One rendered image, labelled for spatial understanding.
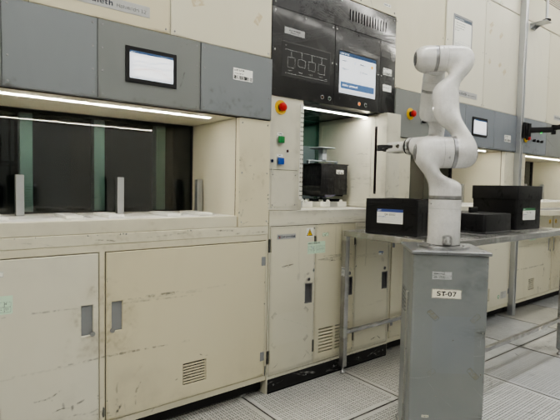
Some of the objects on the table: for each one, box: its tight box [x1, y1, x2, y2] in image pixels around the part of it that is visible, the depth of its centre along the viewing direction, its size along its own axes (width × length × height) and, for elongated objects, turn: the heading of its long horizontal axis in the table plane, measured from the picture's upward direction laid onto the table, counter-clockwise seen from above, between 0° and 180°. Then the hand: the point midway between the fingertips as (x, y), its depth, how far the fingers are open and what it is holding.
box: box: [472, 185, 543, 230], centre depth 275 cm, size 29×29×25 cm
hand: (382, 147), depth 234 cm, fingers open, 4 cm apart
